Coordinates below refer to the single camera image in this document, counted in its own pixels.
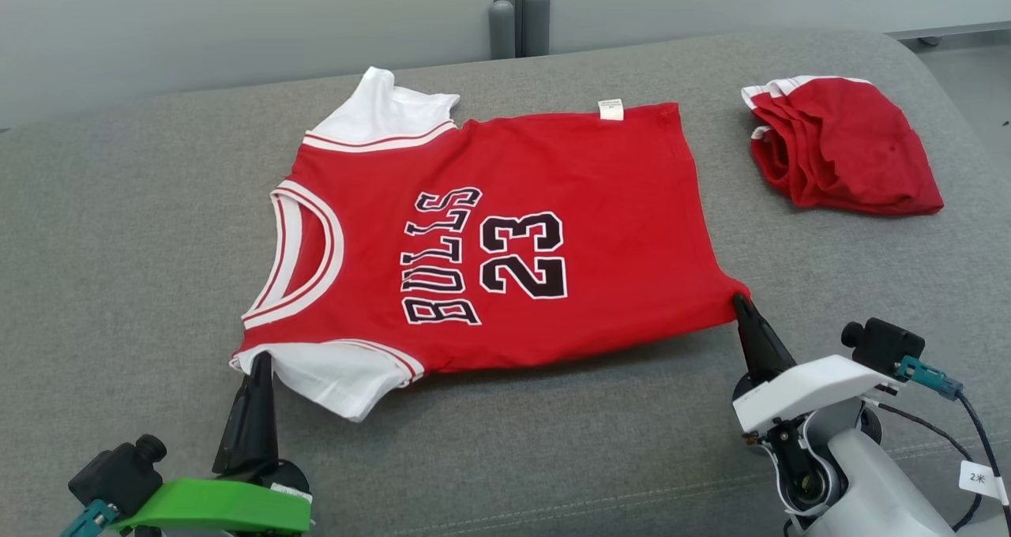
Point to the red Bulls 23 jersey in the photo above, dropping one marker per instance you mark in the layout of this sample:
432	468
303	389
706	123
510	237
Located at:
616	205

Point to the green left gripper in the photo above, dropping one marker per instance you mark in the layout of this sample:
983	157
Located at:
221	505

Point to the grey fabric sofa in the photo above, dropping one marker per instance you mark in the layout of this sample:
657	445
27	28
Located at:
118	245

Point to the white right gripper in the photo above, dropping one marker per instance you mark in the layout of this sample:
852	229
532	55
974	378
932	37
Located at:
821	387

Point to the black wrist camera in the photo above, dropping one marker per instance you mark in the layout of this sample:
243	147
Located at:
114	474
888	347

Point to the grey partition base rail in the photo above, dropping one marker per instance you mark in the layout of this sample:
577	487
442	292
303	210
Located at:
956	33

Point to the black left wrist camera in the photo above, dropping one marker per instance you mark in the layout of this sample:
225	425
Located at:
114	474

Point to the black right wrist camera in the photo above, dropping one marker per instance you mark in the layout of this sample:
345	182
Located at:
888	347

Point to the red shorts with white stripe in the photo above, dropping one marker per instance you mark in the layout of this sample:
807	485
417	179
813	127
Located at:
853	150

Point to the grey partition post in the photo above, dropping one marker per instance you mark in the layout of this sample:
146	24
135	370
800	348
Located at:
535	20
501	24

